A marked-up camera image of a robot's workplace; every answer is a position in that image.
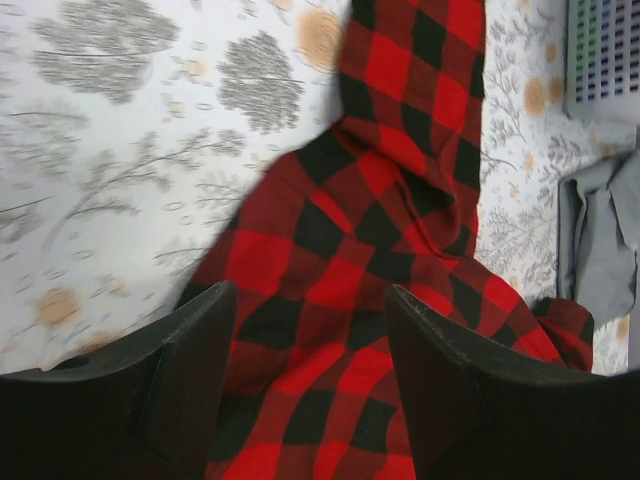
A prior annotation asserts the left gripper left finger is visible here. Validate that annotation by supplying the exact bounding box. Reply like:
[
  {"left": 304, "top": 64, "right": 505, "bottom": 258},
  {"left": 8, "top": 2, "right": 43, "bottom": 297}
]
[{"left": 1, "top": 282, "right": 236, "bottom": 479}]

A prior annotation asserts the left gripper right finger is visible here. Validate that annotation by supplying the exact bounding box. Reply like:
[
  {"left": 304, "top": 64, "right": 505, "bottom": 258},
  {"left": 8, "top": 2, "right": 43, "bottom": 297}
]
[{"left": 385, "top": 286, "right": 639, "bottom": 479}]

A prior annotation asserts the red black plaid shirt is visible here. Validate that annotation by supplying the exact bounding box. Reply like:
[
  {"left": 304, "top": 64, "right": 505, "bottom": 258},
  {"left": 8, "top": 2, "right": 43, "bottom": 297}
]
[{"left": 183, "top": 0, "right": 594, "bottom": 479}]

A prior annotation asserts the grey folded polo shirt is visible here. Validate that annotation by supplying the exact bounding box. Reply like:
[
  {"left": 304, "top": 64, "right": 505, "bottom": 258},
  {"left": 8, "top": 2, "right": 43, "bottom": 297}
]
[{"left": 557, "top": 150, "right": 639, "bottom": 327}]

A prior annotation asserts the right white plastic basket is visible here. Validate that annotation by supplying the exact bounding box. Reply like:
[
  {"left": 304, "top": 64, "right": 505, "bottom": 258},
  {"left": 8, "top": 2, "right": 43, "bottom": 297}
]
[{"left": 564, "top": 0, "right": 639, "bottom": 127}]

